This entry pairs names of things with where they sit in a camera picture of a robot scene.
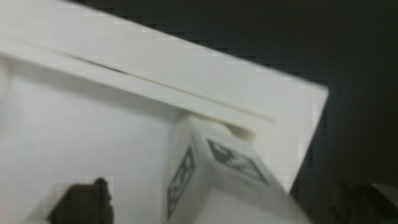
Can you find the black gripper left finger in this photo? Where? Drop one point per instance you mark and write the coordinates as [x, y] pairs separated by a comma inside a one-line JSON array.
[[84, 206]]

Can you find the white U-shaped fence frame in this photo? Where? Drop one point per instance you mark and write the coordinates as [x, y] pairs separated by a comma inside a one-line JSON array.
[[83, 42]]

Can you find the white square tabletop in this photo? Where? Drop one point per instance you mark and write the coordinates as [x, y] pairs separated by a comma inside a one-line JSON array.
[[86, 122]]

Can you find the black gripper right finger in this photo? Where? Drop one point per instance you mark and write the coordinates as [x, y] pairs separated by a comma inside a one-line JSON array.
[[365, 204]]

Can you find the white leg being assembled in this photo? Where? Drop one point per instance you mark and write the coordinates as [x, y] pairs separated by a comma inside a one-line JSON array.
[[221, 189]]

